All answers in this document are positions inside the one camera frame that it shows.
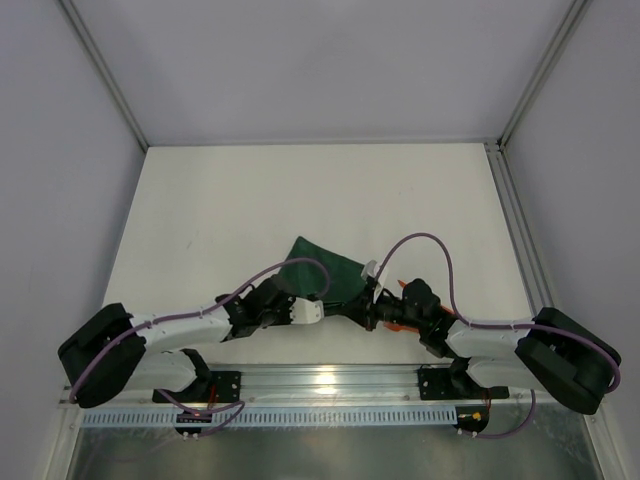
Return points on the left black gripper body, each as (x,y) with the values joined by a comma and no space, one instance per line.
(284,293)

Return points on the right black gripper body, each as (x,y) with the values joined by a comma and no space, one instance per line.
(371,310)

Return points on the dark green cloth napkin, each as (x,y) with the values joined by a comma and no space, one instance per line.
(305,279)

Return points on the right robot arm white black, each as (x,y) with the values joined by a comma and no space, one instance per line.
(552,353)

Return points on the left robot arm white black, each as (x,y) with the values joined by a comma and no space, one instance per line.
(116,351)

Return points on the orange plastic fork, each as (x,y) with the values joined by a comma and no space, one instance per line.
(400,328)

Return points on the left black controller board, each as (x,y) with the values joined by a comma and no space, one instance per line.
(191,426)

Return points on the black controller board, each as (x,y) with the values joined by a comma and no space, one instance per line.
(471,419)
(191,426)

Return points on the right black controller board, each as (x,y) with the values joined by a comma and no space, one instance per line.
(471,419)

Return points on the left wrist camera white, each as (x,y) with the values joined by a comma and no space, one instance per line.
(306,312)

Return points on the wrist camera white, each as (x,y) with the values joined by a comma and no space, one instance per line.
(372,270)
(306,312)

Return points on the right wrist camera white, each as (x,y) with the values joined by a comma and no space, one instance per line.
(372,270)

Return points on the aluminium front rail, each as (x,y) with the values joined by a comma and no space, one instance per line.
(259,382)

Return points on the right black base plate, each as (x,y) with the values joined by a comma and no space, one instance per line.
(435,383)

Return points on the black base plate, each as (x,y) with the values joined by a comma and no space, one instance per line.
(216,387)
(435,383)

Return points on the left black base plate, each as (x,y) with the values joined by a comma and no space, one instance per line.
(216,387)

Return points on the slotted grey cable duct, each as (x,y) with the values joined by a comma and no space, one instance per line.
(274,417)

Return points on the right aluminium side rail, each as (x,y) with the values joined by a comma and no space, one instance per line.
(535,280)

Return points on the left aluminium corner post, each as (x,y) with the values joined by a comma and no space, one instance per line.
(98,62)

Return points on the aluminium corner post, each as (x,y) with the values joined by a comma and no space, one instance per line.
(551,55)
(98,62)

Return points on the right aluminium corner post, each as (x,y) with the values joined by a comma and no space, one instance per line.
(551,55)

